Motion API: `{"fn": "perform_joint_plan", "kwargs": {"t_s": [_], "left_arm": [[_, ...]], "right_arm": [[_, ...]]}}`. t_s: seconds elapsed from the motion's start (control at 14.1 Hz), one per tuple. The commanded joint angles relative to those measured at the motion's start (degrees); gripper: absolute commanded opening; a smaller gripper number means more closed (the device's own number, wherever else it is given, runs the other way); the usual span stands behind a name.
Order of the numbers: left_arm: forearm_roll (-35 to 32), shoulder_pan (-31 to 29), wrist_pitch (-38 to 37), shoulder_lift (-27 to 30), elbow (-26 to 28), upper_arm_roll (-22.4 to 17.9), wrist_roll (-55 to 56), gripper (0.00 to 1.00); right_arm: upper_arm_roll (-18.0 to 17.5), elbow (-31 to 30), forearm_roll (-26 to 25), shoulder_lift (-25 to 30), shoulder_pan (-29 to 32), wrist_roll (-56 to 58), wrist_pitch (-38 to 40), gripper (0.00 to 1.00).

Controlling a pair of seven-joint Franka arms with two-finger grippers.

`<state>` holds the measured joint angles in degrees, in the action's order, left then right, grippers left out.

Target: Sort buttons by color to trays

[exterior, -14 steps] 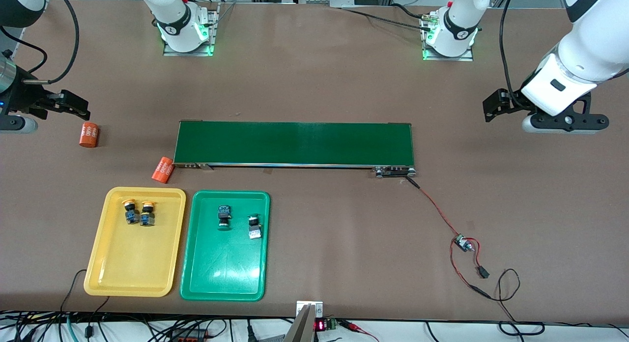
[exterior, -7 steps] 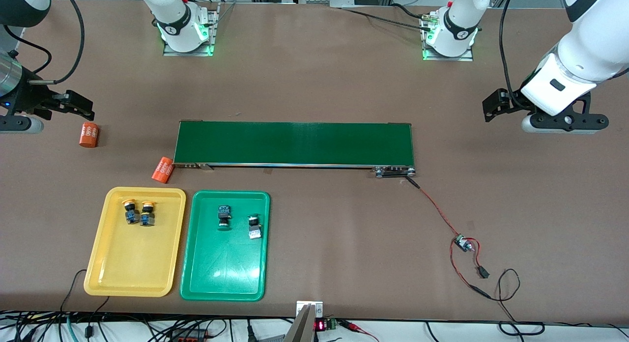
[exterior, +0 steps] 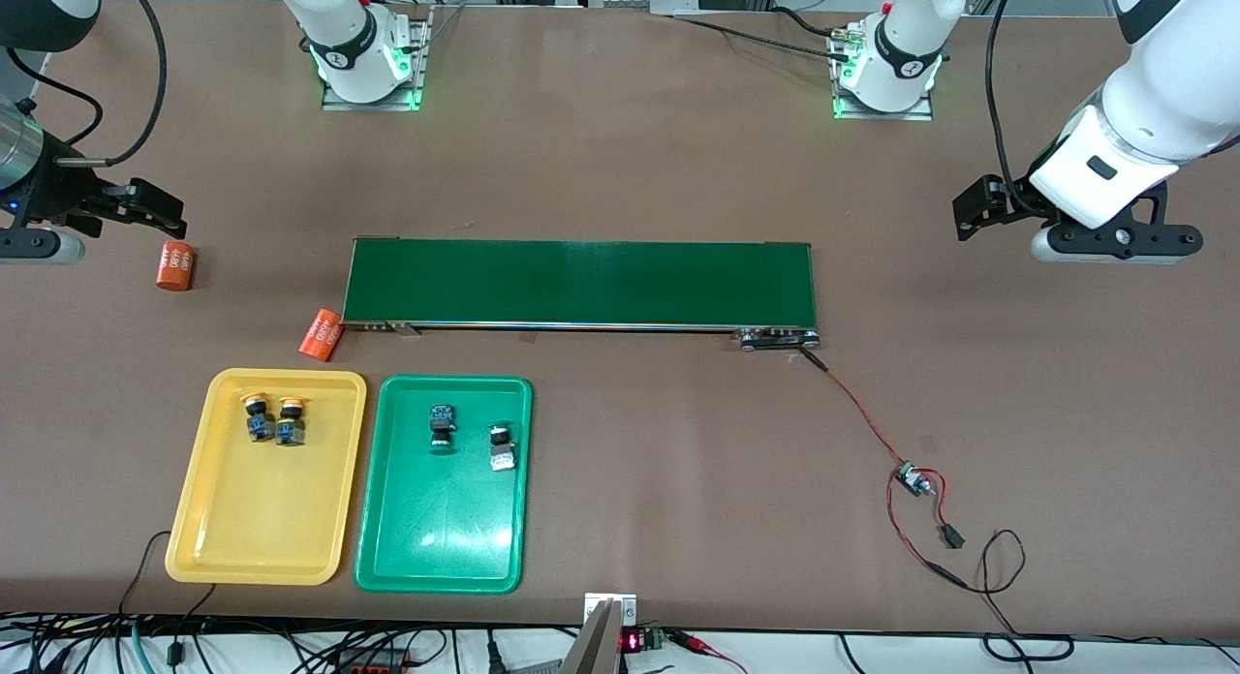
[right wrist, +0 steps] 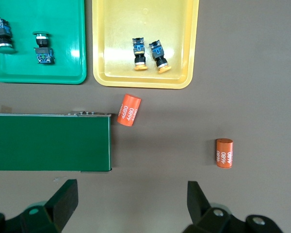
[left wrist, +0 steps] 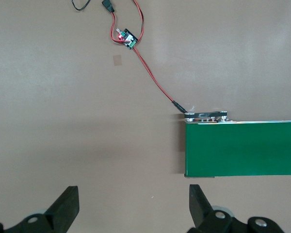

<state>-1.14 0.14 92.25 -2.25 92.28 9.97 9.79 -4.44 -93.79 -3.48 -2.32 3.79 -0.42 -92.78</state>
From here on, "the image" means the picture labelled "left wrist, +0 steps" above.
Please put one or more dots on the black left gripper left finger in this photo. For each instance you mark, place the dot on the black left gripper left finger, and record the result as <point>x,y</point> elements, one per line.
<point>63,208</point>

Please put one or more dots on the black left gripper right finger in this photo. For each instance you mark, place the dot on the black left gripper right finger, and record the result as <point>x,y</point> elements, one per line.
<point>198,206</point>

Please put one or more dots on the green belt conveyor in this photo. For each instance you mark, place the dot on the green belt conveyor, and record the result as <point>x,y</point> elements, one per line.
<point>232,150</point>

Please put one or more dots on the small brown tape piece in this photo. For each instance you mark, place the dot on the small brown tape piece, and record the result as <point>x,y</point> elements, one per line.
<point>117,60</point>

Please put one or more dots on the small speed controller board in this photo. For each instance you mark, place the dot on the small speed controller board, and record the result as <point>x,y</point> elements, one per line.
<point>128,39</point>

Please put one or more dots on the black connector plug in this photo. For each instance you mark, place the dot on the black connector plug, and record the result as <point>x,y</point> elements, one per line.
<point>108,5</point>

